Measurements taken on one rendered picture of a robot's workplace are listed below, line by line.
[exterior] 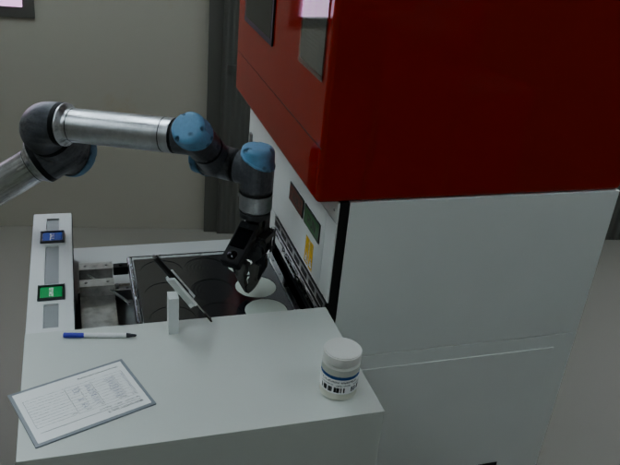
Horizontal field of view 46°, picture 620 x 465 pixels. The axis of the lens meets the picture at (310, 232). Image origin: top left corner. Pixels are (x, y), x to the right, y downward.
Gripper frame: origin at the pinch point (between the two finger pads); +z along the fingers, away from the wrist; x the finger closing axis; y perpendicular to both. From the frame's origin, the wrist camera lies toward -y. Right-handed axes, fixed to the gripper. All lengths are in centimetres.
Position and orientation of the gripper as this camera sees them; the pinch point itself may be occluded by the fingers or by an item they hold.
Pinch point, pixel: (246, 289)
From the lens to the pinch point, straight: 173.9
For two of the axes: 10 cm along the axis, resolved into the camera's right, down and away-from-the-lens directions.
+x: -9.3, -2.4, 2.8
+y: 3.6, -3.9, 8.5
